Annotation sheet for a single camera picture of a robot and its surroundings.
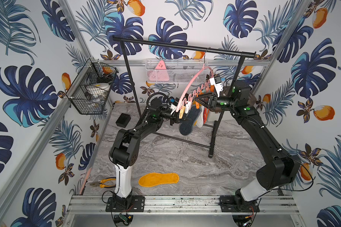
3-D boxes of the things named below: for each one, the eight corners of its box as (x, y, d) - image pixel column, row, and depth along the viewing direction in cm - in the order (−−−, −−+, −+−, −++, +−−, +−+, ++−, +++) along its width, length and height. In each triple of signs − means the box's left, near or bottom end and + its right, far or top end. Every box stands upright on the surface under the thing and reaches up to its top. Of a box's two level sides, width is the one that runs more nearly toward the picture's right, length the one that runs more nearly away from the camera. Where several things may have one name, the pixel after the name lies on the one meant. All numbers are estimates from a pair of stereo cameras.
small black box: (116, 127, 109) (114, 123, 105) (122, 116, 115) (121, 113, 112) (125, 129, 108) (124, 125, 104) (131, 118, 114) (130, 114, 111)
